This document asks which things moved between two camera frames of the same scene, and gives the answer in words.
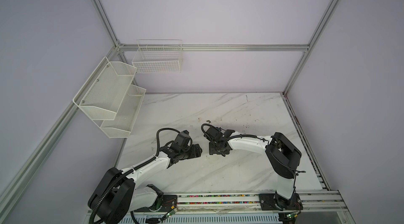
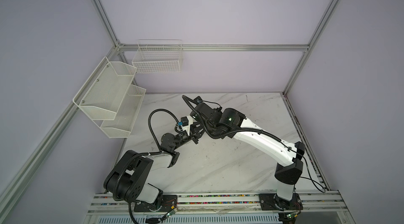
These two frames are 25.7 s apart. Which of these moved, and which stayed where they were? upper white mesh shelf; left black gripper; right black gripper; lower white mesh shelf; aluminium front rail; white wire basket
Moved: right black gripper; left black gripper
Stayed: aluminium front rail; upper white mesh shelf; lower white mesh shelf; white wire basket
